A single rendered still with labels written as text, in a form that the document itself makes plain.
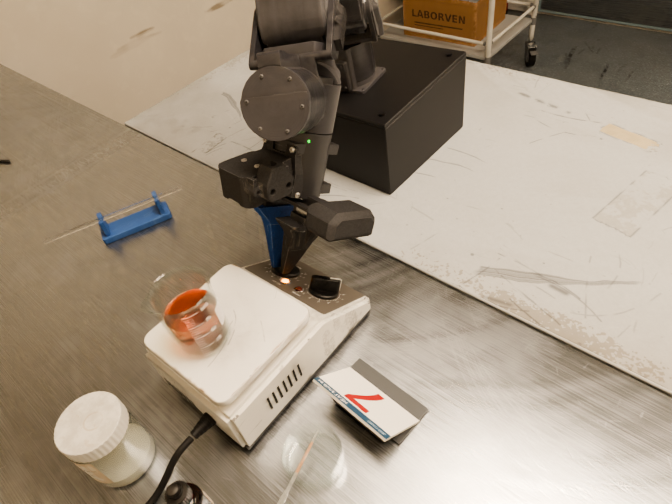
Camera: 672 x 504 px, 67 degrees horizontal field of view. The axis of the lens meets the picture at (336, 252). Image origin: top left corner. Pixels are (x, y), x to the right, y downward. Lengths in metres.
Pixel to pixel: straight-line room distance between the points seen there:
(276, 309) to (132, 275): 0.28
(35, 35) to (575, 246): 1.60
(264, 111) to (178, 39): 1.67
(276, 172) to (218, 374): 0.18
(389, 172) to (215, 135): 0.36
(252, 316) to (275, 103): 0.20
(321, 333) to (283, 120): 0.21
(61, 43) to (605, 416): 1.73
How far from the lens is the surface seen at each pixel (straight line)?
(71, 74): 1.90
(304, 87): 0.41
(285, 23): 0.49
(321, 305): 0.52
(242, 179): 0.45
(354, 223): 0.46
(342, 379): 0.51
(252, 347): 0.47
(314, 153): 0.49
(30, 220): 0.92
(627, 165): 0.80
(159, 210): 0.77
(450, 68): 0.75
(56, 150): 1.07
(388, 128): 0.66
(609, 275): 0.64
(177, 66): 2.09
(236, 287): 0.52
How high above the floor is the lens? 1.36
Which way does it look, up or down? 46 degrees down
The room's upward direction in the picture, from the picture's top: 11 degrees counter-clockwise
